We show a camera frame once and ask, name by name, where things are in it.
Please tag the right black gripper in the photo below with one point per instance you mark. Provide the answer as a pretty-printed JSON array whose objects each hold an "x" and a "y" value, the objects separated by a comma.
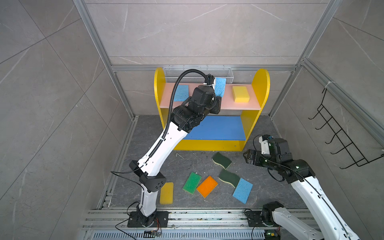
[{"x": 257, "y": 154}]

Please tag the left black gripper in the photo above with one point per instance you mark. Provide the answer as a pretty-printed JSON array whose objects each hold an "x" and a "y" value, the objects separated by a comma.
[{"x": 215, "y": 103}]

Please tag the blue sponge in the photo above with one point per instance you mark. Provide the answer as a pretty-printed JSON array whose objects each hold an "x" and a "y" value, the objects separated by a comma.
[
  {"x": 242, "y": 191},
  {"x": 182, "y": 93},
  {"x": 220, "y": 86}
]

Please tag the yellow sponge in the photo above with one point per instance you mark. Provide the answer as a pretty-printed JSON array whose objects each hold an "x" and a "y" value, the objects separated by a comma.
[
  {"x": 240, "y": 94},
  {"x": 167, "y": 194}
]

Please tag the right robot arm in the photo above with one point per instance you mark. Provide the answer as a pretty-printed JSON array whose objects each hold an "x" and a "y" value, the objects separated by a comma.
[{"x": 276, "y": 155}]

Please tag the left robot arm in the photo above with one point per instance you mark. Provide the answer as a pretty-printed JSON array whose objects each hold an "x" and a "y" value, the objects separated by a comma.
[{"x": 181, "y": 120}]

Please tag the yellow shelf pink blue boards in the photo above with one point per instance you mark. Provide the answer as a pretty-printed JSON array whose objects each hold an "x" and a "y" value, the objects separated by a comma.
[{"x": 215, "y": 132}]

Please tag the dark green sponge lower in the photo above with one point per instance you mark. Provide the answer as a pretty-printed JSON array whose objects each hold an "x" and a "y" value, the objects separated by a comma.
[{"x": 229, "y": 178}]

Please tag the dark green sponge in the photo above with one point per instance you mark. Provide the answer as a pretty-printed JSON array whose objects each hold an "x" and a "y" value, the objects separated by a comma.
[
  {"x": 229, "y": 178},
  {"x": 221, "y": 160}
]

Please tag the dark green sponge upper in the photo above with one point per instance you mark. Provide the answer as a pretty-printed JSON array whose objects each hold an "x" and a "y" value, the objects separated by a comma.
[{"x": 221, "y": 160}]

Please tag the orange sponge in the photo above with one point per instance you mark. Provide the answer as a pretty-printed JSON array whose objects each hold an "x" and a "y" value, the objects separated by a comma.
[{"x": 207, "y": 186}]

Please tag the bright green sponge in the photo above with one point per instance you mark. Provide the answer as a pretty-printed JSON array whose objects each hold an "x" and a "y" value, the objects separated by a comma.
[{"x": 192, "y": 183}]

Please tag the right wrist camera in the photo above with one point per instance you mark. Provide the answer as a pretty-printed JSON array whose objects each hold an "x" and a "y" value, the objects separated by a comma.
[{"x": 264, "y": 140}]

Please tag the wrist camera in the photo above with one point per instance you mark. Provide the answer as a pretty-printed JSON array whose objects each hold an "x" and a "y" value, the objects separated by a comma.
[
  {"x": 264, "y": 140},
  {"x": 209, "y": 80}
]

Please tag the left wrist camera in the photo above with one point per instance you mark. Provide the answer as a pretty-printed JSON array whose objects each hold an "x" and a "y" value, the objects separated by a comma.
[{"x": 209, "y": 80}]

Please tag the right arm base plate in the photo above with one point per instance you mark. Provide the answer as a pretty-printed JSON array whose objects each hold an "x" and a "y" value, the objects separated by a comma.
[{"x": 255, "y": 218}]

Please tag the black wire hook rack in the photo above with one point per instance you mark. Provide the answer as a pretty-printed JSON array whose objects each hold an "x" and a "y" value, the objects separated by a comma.
[{"x": 340, "y": 134}]

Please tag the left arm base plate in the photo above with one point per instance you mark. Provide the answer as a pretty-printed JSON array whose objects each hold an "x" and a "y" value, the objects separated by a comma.
[{"x": 157, "y": 219}]

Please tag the aluminium mounting rail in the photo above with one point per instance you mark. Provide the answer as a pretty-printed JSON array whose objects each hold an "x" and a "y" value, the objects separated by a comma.
[{"x": 183, "y": 224}]

